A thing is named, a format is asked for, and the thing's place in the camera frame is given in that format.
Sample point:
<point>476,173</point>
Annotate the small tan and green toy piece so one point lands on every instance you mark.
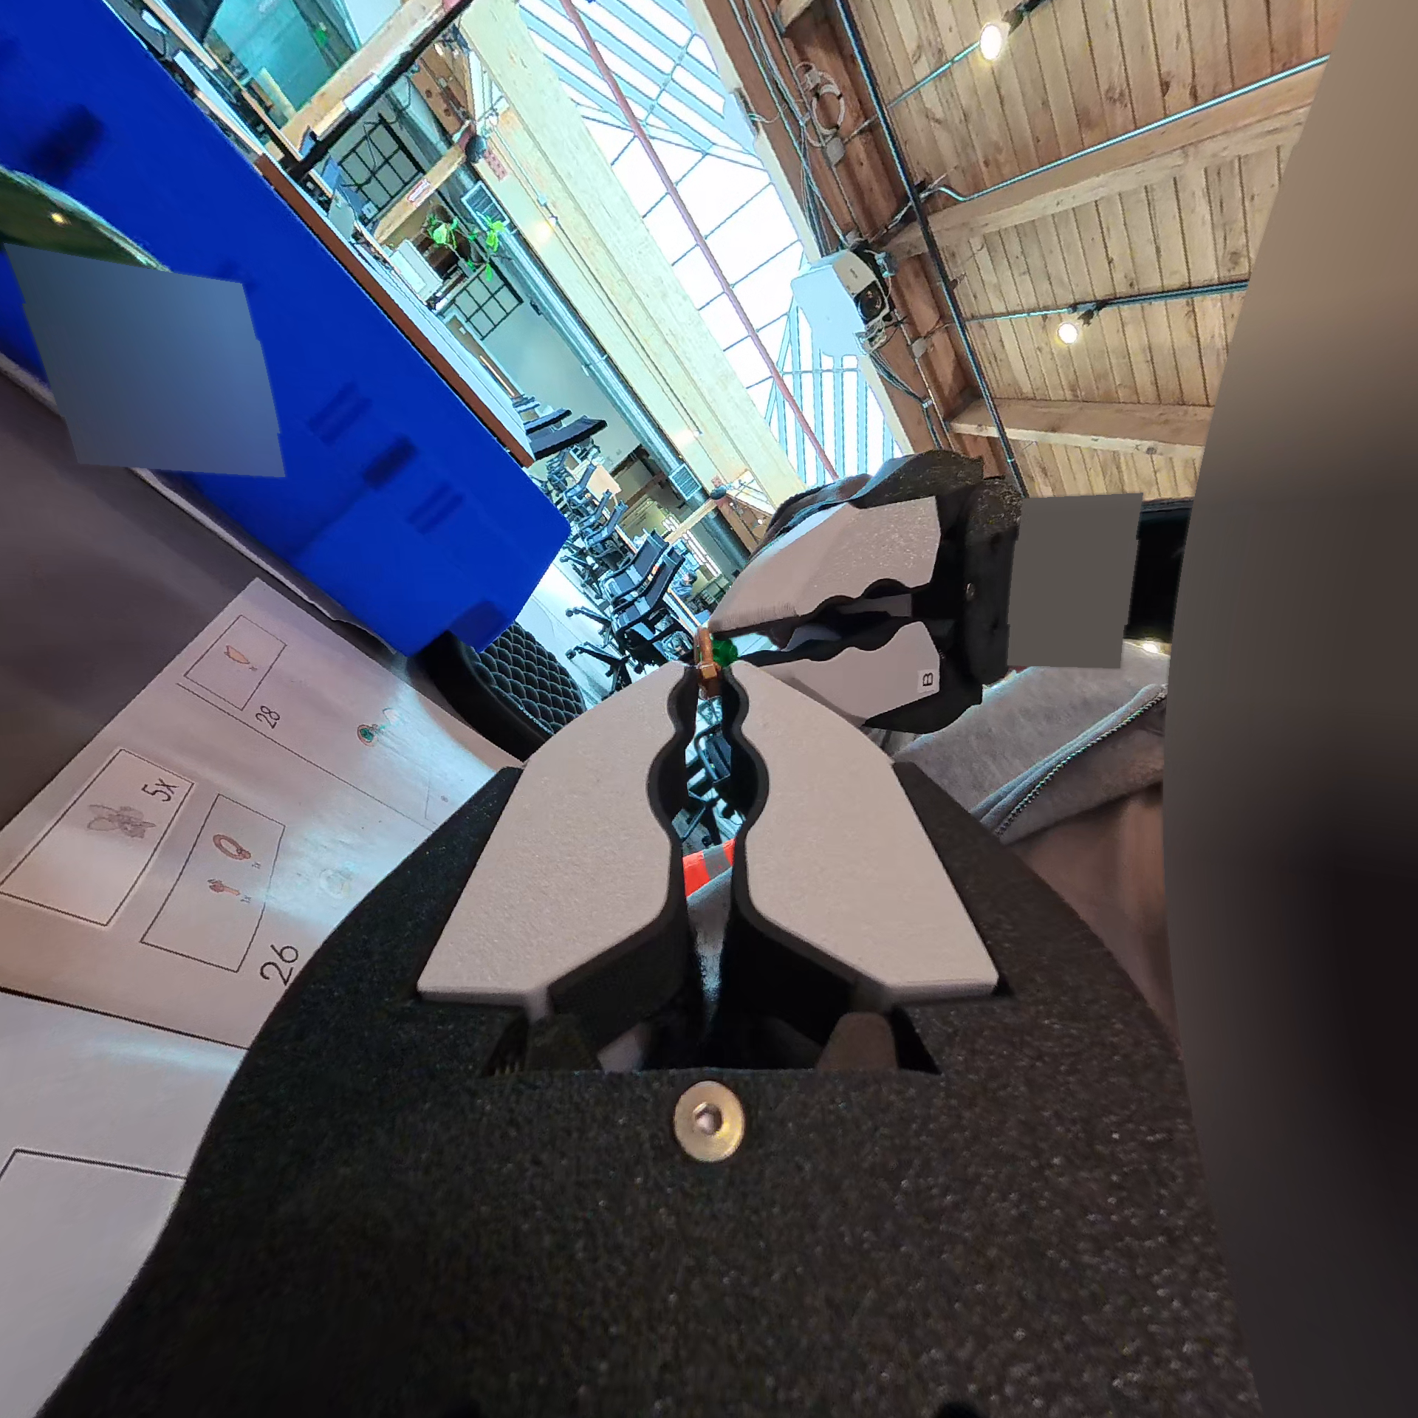
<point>709,658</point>

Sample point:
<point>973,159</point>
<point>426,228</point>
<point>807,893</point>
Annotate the white ceiling box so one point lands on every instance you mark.
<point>835,299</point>

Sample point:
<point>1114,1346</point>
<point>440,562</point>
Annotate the white instruction sheet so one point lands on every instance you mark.
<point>222,798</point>
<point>88,1119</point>

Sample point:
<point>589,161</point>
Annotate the dark green round object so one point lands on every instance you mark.
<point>67,217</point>

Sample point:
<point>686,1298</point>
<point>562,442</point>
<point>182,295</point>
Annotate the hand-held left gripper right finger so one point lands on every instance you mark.
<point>853,864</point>

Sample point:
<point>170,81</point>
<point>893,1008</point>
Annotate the large blue plastic bin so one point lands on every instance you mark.
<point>333,366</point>

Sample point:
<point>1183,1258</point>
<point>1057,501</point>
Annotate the row of black office chairs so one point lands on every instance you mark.
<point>625,576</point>

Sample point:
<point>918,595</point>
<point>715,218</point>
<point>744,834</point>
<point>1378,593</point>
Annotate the grey-brown desk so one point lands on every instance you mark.
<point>88,576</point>

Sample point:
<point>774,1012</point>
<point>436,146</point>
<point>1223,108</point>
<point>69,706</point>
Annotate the ceiling spotlight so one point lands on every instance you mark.
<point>1069,329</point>
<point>992,39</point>

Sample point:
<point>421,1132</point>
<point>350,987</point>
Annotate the green hanging plant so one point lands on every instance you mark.
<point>465,236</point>

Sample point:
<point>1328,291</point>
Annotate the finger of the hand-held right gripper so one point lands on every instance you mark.
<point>864,549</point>
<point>881,671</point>

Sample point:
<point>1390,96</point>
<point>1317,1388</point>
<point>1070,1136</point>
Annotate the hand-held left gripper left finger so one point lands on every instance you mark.
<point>554,853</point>

